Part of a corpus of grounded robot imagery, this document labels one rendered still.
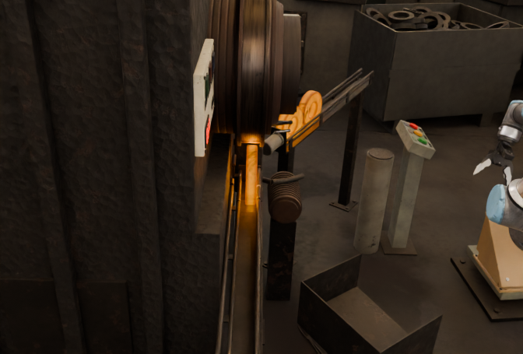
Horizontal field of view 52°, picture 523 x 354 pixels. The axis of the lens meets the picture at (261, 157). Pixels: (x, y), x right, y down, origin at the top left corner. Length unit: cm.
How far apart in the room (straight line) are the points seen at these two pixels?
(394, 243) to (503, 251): 52
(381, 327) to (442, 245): 144
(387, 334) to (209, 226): 52
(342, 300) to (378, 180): 105
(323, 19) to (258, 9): 286
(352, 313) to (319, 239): 128
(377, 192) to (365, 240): 27
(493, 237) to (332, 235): 77
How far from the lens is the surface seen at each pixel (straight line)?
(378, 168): 238
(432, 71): 382
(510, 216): 222
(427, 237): 285
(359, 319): 143
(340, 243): 268
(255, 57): 130
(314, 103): 228
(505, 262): 244
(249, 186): 159
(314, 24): 421
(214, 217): 126
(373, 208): 249
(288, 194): 200
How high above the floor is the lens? 158
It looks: 28 degrees down
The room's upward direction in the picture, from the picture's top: 3 degrees clockwise
